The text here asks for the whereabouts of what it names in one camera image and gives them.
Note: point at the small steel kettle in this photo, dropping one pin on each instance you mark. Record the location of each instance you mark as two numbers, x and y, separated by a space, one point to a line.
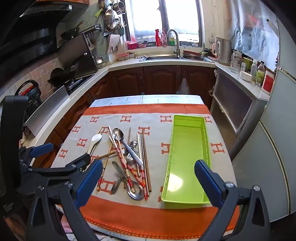
99 61

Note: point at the plastic wall sheet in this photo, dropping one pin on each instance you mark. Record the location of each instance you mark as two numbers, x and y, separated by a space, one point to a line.
252 30

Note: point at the steel sink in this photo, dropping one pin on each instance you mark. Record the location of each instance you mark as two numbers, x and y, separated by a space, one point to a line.
161 57

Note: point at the steel chopstick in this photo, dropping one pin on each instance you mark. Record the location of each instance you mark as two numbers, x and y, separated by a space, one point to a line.
129 135

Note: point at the large steel spoon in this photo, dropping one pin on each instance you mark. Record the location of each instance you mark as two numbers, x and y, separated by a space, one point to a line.
118 134

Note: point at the grey refrigerator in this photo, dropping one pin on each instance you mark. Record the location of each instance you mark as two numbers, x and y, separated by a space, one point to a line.
277 139

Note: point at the black frying pan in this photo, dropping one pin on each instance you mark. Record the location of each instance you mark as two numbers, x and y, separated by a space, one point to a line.
69 33

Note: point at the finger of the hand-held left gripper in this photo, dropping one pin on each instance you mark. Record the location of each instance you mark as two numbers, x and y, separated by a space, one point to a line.
42 149
69 168

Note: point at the white red-patterned chopstick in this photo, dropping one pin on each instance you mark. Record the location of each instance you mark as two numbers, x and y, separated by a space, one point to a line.
139 148
123 163
136 176

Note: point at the white plastic bag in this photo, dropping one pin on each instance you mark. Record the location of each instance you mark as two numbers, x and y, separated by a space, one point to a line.
183 87

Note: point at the light patterned tablecloth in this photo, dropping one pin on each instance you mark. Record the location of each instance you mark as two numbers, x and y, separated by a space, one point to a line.
150 99

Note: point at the steel soup spoon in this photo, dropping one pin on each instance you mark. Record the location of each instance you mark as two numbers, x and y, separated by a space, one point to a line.
136 192

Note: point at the white bottle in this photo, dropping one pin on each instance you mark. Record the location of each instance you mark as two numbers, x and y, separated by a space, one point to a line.
254 68

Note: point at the hanging steel pan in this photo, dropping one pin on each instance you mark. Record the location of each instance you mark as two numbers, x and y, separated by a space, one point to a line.
109 19

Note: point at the black range hood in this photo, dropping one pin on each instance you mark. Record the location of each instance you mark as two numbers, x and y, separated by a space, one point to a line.
27 34

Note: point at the pink bottle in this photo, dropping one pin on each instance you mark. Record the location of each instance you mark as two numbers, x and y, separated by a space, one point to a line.
164 39

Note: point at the pan in sink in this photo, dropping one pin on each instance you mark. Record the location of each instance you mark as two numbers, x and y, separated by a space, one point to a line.
192 54

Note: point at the steel splash guard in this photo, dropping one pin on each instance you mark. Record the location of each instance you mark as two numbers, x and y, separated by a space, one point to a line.
46 109

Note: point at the green dish soap bottle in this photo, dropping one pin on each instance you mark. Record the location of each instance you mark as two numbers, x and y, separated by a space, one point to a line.
171 39

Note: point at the electric kettle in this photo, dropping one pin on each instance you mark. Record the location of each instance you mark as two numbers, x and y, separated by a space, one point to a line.
224 52

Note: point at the black wok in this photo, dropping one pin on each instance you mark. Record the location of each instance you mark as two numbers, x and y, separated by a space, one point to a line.
60 75

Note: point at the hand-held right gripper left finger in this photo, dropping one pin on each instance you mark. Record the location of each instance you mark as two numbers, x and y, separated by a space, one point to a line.
90 183

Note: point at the hanging steel pot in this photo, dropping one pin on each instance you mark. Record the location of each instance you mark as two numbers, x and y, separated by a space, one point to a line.
119 7

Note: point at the clear bottle green label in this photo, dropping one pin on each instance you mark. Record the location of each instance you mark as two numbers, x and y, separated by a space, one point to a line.
259 76

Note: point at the green plastic tray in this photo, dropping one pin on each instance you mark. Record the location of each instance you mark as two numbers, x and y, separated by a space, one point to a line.
185 150

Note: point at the white bowl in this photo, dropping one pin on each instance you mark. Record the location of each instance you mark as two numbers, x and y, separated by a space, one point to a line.
245 76

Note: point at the short steel spoon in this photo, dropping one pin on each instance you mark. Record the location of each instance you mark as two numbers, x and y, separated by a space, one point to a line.
115 186

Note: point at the kitchen window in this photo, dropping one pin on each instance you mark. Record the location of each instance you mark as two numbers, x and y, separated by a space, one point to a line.
148 14

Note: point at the gas stove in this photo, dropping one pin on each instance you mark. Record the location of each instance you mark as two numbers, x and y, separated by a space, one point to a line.
78 83

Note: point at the red basin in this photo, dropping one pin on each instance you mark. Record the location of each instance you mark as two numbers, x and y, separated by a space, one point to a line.
133 45

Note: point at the white cutting board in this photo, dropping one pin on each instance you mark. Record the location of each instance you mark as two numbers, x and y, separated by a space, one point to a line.
113 44

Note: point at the red spray bottle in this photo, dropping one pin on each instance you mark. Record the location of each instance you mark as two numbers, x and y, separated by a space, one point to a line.
158 39

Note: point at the white ceramic spoon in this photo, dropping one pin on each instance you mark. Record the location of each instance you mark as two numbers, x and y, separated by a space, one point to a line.
96 139

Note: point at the orange printed blanket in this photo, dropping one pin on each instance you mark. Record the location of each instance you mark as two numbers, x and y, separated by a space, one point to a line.
157 139

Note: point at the red label container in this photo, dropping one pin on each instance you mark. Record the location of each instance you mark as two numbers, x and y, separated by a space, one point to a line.
268 83

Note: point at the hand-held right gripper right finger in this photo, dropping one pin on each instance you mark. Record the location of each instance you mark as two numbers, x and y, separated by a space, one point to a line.
208 183

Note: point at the steel faucet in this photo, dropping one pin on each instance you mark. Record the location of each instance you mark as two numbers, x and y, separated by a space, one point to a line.
177 44

